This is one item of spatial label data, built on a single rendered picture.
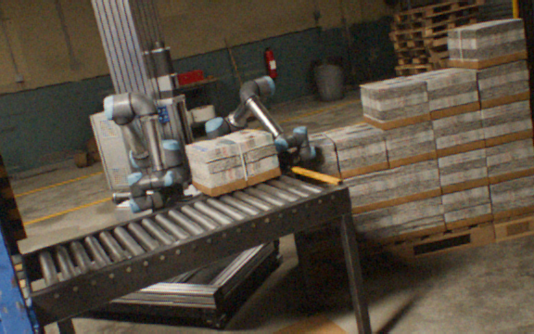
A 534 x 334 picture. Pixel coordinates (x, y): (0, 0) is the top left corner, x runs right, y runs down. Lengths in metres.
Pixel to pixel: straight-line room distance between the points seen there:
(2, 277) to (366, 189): 2.12
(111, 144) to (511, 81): 2.35
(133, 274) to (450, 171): 2.05
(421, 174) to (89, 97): 6.88
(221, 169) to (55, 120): 6.89
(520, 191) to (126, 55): 2.46
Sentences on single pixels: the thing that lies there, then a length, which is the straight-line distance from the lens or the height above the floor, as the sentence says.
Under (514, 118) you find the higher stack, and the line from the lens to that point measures 3.64.
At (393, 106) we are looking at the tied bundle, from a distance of 3.33.
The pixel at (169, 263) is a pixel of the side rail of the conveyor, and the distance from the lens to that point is 2.23.
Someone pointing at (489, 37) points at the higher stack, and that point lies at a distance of 3.52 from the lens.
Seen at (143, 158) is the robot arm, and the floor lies 1.00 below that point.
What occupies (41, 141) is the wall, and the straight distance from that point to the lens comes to 9.45.
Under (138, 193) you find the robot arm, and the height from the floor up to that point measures 0.89.
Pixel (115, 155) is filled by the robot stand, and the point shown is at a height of 0.98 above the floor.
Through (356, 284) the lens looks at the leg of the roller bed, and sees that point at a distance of 2.66.
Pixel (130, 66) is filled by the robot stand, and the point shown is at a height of 1.47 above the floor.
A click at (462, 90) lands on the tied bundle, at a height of 0.97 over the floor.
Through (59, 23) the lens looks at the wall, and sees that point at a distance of 9.49.
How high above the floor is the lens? 1.54
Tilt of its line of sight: 14 degrees down
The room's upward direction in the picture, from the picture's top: 12 degrees counter-clockwise
